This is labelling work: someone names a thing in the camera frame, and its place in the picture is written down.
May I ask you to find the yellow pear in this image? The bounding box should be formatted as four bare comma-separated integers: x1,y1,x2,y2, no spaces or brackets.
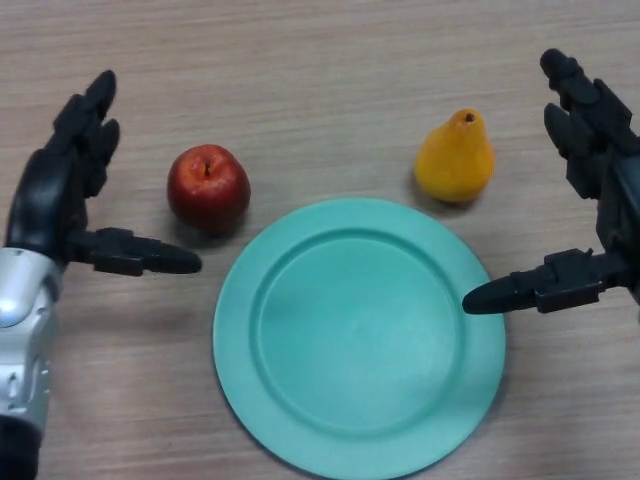
413,107,496,203

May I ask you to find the red apple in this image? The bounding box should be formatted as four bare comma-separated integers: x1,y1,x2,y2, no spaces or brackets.
166,143,251,235

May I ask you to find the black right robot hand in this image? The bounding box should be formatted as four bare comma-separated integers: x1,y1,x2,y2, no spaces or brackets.
462,48,640,316

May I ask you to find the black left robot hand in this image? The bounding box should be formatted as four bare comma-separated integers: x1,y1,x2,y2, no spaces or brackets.
5,69,203,277

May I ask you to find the green round plate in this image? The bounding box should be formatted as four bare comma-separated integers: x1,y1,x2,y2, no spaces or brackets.
213,198,506,460

